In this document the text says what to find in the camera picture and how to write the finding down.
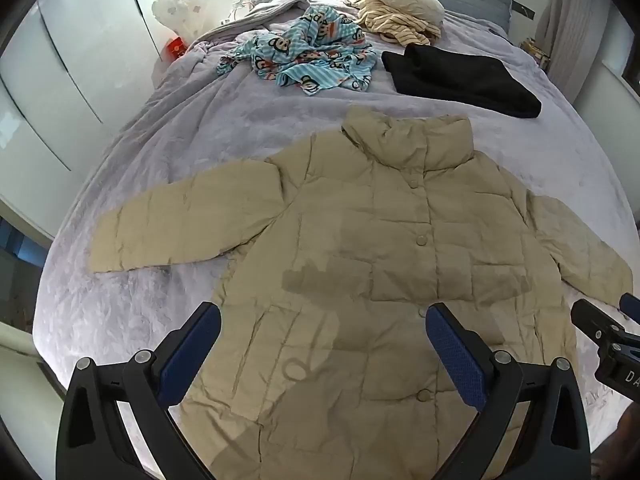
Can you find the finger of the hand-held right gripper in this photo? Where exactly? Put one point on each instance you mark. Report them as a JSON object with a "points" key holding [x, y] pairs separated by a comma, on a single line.
{"points": [[631, 305], [597, 321]]}

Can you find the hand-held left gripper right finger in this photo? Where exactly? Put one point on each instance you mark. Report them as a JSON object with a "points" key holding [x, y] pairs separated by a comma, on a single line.
{"points": [[452, 352]]}

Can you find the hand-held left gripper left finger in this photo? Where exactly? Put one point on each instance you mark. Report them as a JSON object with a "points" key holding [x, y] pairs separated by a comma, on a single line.
{"points": [[192, 345]]}

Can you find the beige puffer jacket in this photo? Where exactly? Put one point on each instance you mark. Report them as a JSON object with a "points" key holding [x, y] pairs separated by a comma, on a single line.
{"points": [[375, 240]]}

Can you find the lilac plush blanket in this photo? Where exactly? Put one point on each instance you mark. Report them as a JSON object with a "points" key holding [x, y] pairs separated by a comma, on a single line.
{"points": [[200, 125]]}

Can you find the yellow bedside box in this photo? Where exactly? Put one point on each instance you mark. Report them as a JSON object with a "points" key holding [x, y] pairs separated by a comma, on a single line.
{"points": [[536, 52]]}

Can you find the black folded garment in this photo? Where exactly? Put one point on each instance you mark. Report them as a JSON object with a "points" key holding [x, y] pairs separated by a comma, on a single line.
{"points": [[460, 80]]}

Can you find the white wardrobe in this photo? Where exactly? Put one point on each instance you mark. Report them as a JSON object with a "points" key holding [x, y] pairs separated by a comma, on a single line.
{"points": [[65, 85]]}

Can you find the grey curtain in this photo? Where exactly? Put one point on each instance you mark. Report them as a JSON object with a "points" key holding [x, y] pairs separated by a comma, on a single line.
{"points": [[575, 20]]}

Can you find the red box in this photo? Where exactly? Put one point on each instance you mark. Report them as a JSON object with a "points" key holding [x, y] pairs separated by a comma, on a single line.
{"points": [[175, 50]]}

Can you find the blue monkey print cloth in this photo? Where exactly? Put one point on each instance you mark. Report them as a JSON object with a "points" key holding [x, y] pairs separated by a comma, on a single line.
{"points": [[300, 55]]}

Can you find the beige striped garment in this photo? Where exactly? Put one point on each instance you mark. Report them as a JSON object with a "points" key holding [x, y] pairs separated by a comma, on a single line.
{"points": [[390, 27]]}

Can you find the grey duvet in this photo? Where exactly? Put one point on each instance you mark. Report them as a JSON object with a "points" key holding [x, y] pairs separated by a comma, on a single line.
{"points": [[260, 15]]}

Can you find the white printed plastic bag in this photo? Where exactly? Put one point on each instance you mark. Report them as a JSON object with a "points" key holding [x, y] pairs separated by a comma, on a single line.
{"points": [[180, 5]]}

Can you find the black wall panel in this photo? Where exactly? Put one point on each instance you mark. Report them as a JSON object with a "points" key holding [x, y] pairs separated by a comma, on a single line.
{"points": [[522, 9]]}

